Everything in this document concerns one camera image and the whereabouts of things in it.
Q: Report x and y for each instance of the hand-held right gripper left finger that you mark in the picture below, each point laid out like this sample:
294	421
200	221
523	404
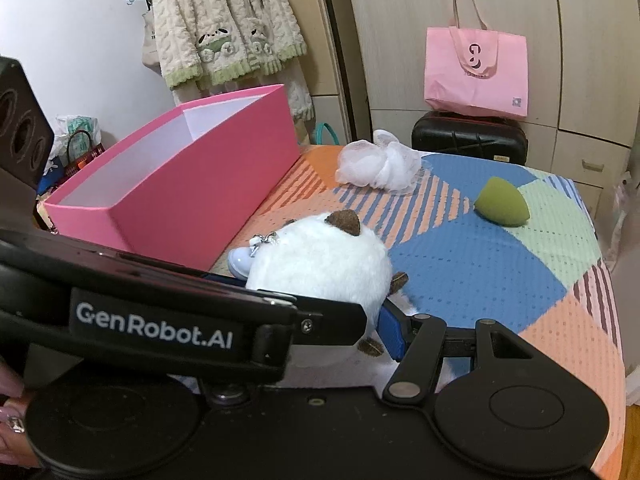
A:
227	394

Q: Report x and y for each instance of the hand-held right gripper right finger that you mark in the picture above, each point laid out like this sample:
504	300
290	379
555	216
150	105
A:
391	332

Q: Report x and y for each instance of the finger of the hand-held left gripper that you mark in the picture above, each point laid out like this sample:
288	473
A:
225	282
335	325

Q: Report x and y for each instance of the white plush cat toy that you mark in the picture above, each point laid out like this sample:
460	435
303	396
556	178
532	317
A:
325	265

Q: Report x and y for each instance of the pink cardboard box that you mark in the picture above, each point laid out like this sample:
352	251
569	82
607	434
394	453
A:
175	200

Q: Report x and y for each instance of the person's left hand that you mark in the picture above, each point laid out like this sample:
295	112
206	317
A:
12	410

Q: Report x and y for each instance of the patchwork blanket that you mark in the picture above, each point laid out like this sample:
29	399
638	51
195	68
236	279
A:
475	280

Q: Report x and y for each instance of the white mesh bath pouf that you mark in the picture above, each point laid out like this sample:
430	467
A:
372	160

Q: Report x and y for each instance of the green makeup sponge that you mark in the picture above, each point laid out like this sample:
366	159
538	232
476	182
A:
502	202

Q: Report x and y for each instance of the woven basket bag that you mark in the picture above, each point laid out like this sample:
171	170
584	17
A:
82	160

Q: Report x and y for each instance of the black suitcase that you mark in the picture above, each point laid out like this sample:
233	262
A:
465	140

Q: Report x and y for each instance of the white green plastic bag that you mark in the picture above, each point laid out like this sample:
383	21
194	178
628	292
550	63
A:
75	127

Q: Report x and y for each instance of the beige canvas bag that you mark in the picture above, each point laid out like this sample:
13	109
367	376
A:
150	40

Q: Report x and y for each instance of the hanging white plastic packet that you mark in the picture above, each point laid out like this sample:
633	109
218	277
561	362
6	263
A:
620	210

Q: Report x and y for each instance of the pink tote bag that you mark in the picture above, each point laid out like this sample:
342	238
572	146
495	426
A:
475	75

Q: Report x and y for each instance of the cream fleece jacket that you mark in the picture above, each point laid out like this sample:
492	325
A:
225	10

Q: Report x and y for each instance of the beige wooden wardrobe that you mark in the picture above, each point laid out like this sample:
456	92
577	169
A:
575	35

